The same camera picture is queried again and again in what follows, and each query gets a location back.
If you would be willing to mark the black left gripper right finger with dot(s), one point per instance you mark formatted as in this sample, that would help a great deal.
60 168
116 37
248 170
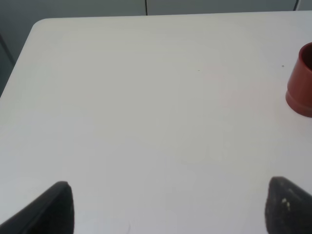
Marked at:
288 208

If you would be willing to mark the red plastic cup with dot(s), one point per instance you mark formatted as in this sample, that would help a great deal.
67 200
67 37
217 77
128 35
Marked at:
299 87

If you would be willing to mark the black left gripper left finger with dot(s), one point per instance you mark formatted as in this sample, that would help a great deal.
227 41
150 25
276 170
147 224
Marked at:
50 213

